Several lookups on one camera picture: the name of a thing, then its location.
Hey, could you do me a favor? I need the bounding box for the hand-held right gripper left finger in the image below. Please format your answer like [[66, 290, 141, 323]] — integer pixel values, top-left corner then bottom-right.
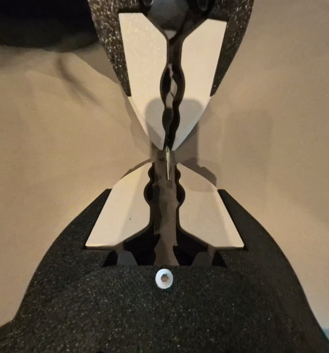
[[86, 161, 154, 248]]

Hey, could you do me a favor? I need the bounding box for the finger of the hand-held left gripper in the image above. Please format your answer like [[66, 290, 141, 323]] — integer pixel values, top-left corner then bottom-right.
[[169, 18, 227, 151], [118, 12, 171, 151]]

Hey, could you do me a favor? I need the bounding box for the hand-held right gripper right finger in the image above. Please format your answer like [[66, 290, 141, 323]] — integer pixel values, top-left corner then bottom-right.
[[175, 162, 245, 248]]

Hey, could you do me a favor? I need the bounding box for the silver metal bolt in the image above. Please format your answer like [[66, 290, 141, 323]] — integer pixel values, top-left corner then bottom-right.
[[164, 146, 173, 181]]

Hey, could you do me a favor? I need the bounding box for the person's left forearm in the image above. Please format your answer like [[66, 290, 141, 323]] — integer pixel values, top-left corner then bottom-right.
[[0, 0, 100, 53]]

